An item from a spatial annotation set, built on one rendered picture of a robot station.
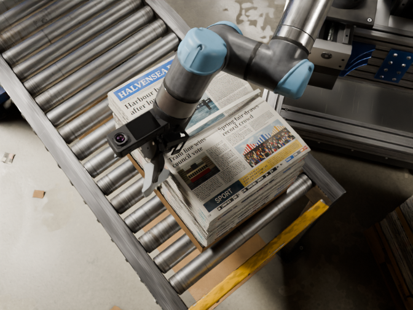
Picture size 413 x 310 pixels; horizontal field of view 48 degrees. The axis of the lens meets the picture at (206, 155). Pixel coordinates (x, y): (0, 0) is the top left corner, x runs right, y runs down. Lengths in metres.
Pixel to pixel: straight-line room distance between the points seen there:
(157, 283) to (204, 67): 0.60
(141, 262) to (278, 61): 0.61
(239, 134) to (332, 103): 1.07
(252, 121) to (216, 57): 0.30
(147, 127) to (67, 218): 1.31
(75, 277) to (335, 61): 1.33
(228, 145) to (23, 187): 1.39
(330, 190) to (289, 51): 0.51
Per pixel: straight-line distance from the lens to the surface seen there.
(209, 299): 1.14
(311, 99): 2.04
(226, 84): 1.08
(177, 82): 0.79
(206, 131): 1.01
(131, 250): 1.20
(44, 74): 1.45
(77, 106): 1.38
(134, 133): 0.85
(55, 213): 2.14
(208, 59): 0.76
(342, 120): 2.00
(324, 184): 1.25
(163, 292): 1.17
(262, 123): 1.04
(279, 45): 0.85
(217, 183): 0.95
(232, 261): 1.98
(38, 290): 2.10
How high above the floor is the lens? 1.96
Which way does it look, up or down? 68 degrees down
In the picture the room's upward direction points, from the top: 3 degrees counter-clockwise
